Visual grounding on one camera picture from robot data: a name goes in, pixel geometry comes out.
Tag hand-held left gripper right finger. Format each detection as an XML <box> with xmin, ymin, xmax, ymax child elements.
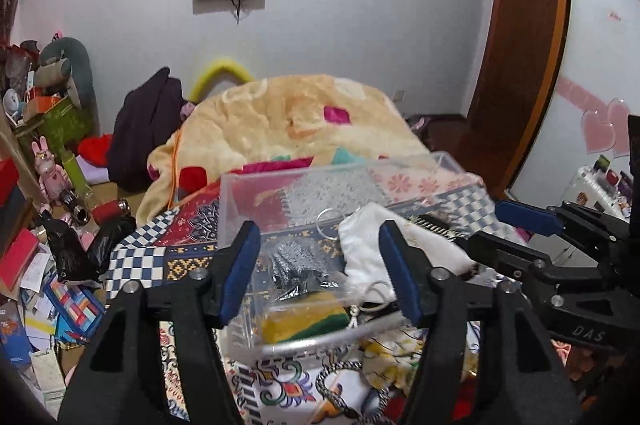
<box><xmin>377</xmin><ymin>220</ymin><xmax>583</xmax><ymax>425</ymax></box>

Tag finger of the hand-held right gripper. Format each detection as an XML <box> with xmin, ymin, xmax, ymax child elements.
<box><xmin>452</xmin><ymin>230</ymin><xmax>556</xmax><ymax>288</ymax></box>
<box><xmin>495</xmin><ymin>199</ymin><xmax>640</xmax><ymax>258</ymax></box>

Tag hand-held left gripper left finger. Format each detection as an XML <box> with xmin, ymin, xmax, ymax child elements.
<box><xmin>57</xmin><ymin>220</ymin><xmax>263</xmax><ymax>425</ymax></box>

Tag white cloth pouch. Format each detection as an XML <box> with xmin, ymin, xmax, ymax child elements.
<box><xmin>337</xmin><ymin>202</ymin><xmax>482</xmax><ymax>302</ymax></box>

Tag clear plastic storage box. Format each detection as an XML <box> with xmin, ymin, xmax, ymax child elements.
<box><xmin>216</xmin><ymin>151</ymin><xmax>486</xmax><ymax>362</ymax></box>

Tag silver metallic scrubber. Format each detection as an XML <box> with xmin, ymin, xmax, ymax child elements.
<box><xmin>270</xmin><ymin>239</ymin><xmax>332</xmax><ymax>302</ymax></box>

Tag white cluttered side table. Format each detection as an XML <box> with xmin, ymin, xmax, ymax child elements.
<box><xmin>574</xmin><ymin>154</ymin><xmax>637</xmax><ymax>218</ymax></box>

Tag yellow green sponge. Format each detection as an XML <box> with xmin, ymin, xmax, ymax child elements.
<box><xmin>261</xmin><ymin>291</ymin><xmax>351</xmax><ymax>346</ymax></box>

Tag yellow floral cloth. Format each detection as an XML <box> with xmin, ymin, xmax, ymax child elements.
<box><xmin>359</xmin><ymin>329</ymin><xmax>482</xmax><ymax>392</ymax></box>

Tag patterned bed sheet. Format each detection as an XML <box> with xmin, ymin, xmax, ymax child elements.
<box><xmin>104</xmin><ymin>177</ymin><xmax>573</xmax><ymax>425</ymax></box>

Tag red cup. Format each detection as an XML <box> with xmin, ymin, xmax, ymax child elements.
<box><xmin>92</xmin><ymin>199</ymin><xmax>132</xmax><ymax>226</ymax></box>

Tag beige fleece blanket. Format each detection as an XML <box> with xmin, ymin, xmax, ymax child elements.
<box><xmin>136</xmin><ymin>75</ymin><xmax>482</xmax><ymax>226</ymax></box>

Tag brown wooden door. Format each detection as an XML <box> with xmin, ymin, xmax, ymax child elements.
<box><xmin>451</xmin><ymin>0</ymin><xmax>572</xmax><ymax>202</ymax></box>

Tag black plastic bag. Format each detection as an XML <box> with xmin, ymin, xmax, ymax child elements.
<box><xmin>41</xmin><ymin>214</ymin><xmax>137</xmax><ymax>282</ymax></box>

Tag colourful striped box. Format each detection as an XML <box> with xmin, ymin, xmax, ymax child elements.
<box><xmin>43</xmin><ymin>276</ymin><xmax>107</xmax><ymax>342</ymax></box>

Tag dark purple jacket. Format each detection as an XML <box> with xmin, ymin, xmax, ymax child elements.
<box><xmin>106</xmin><ymin>67</ymin><xmax>187</xmax><ymax>194</ymax></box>

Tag black metal cylinder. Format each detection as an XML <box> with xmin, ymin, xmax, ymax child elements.
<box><xmin>59</xmin><ymin>189</ymin><xmax>94</xmax><ymax>227</ymax></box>

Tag green bottle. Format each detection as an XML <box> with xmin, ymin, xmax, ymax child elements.
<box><xmin>62</xmin><ymin>149</ymin><xmax>94</xmax><ymax>202</ymax></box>

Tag red cloth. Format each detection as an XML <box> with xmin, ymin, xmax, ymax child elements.
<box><xmin>76</xmin><ymin>133</ymin><xmax>117</xmax><ymax>169</ymax></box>

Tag yellow foam tube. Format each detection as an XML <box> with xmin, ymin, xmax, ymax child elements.
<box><xmin>188</xmin><ymin>58</ymin><xmax>257</xmax><ymax>104</ymax></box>

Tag pink bunny figure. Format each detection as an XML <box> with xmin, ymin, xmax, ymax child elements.
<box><xmin>31</xmin><ymin>137</ymin><xmax>69</xmax><ymax>208</ymax></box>

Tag red book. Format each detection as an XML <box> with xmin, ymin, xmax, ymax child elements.
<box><xmin>0</xmin><ymin>228</ymin><xmax>42</xmax><ymax>290</ymax></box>

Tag green cardboard box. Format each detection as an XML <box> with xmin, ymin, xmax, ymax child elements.
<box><xmin>14</xmin><ymin>96</ymin><xmax>94</xmax><ymax>150</ymax></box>

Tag grey plush toy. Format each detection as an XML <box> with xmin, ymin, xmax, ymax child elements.
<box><xmin>34</xmin><ymin>37</ymin><xmax>99</xmax><ymax>116</ymax></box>

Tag pink heart wall stickers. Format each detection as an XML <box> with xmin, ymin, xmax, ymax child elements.
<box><xmin>556</xmin><ymin>76</ymin><xmax>633</xmax><ymax>156</ymax></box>

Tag black white braided cord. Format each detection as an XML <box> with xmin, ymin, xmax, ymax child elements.
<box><xmin>314</xmin><ymin>359</ymin><xmax>393</xmax><ymax>425</ymax></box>

